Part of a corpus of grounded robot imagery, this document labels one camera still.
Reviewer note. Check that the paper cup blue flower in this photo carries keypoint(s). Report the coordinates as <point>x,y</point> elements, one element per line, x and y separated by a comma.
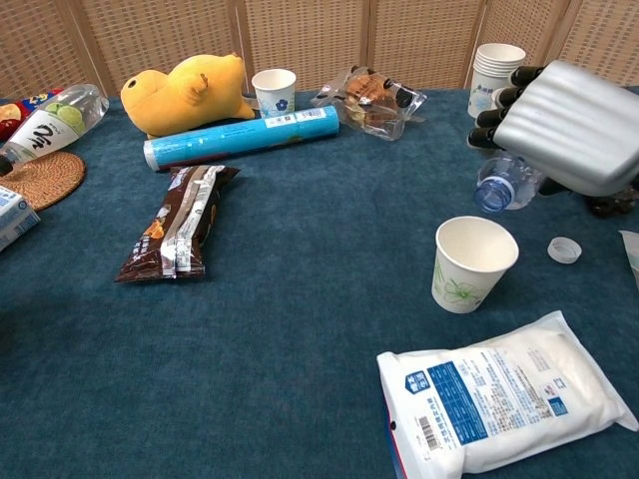
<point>274,100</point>

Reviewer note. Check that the red biscuit package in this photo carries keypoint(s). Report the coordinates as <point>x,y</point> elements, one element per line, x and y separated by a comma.
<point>17,107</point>

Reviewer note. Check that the yellow plush toy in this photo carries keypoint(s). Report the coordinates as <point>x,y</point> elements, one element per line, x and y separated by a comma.
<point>185,95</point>

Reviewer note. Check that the paper cup green flower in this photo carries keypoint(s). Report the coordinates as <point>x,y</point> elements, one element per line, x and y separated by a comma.
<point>469,279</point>

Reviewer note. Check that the clear bag of pastries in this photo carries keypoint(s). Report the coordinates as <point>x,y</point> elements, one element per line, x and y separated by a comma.
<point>372,105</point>

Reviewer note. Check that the white bag blue label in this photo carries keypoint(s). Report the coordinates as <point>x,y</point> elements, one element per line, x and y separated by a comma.
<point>504,399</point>

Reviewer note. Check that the blue cylindrical roll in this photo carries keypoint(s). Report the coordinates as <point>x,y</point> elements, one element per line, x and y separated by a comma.
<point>234,137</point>

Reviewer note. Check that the white blue milk carton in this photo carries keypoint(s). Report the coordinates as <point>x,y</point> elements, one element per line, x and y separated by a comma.
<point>12,219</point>

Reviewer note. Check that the lime soda bottle white label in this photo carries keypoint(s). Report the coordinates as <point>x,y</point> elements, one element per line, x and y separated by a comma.
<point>50,127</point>

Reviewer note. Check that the woven rattan coaster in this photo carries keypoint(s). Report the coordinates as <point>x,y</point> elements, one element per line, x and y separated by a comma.
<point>47,182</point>

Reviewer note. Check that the stack of paper cups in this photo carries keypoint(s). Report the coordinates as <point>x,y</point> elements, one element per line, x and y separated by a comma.
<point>494,62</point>

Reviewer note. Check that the clear water bottle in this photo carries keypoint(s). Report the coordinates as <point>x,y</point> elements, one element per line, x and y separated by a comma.
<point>504,187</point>

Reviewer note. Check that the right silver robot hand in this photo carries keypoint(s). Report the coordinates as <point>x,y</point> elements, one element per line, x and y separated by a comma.
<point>574,120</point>

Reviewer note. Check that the white bottle cap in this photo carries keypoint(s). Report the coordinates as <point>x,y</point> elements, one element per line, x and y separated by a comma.
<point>564,250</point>

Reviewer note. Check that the woven folding screen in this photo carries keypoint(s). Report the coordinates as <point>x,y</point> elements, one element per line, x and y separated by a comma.
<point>319,35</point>

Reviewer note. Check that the dark teal tablecloth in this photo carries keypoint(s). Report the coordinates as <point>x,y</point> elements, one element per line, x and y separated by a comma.
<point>299,324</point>

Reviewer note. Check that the small cola bottle blue label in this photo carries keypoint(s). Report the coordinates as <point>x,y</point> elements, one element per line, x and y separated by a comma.
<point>616,204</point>

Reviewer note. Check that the brown chocolate snack package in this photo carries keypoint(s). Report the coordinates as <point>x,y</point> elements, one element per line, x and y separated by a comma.
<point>175,229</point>

